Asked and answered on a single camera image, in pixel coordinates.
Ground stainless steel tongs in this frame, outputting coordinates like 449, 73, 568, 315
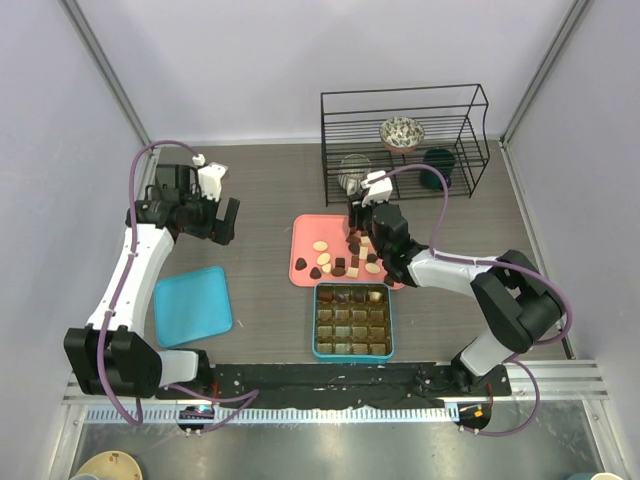
345, 229, 361, 245

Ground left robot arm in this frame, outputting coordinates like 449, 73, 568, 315
63, 163, 240, 399

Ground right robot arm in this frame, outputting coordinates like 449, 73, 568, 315
348, 198, 568, 395

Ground gold plastic chocolate insert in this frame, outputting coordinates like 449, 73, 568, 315
316, 284, 391, 357

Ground blue chocolate tin box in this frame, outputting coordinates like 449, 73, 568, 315
311, 281, 396, 362

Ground striped ceramic cup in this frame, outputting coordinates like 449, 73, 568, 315
338, 154, 371, 196

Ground pink tray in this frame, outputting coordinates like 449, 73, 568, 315
289, 214, 403, 290

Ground blue tin lid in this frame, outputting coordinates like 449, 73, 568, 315
153, 266, 233, 349

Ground patterned ceramic bowl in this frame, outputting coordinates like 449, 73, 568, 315
379, 116, 425, 154

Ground dark green mug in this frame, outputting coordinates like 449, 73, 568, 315
419, 148, 456, 191

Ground beige plate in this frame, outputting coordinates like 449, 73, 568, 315
72, 450, 144, 480

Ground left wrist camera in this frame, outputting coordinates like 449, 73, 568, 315
192, 154, 228, 202

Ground black wire rack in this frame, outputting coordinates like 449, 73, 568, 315
320, 83, 491, 204

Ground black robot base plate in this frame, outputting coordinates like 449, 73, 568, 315
187, 362, 512, 410

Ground white cable duct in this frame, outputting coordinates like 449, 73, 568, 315
84, 405, 460, 425

